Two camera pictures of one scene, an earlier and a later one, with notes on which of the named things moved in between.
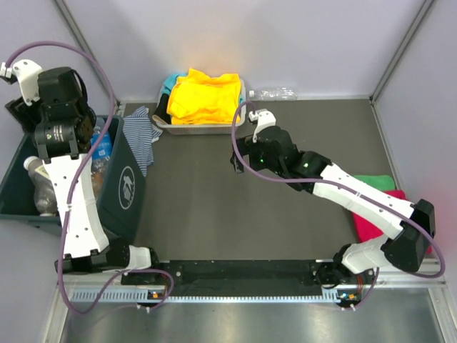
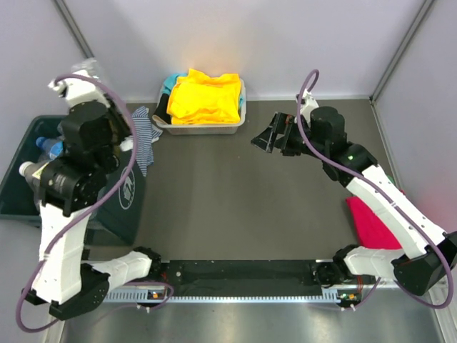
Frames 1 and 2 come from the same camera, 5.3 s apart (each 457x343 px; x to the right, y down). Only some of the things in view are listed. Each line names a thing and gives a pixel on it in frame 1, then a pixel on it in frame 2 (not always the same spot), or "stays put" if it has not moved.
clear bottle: (278, 94) to (88, 66)
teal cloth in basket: (170, 82) stays put
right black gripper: (248, 146) to (280, 124)
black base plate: (232, 276) stays put
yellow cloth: (198, 98) stays put
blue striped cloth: (141, 132) stays put
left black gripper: (23, 114) to (123, 129)
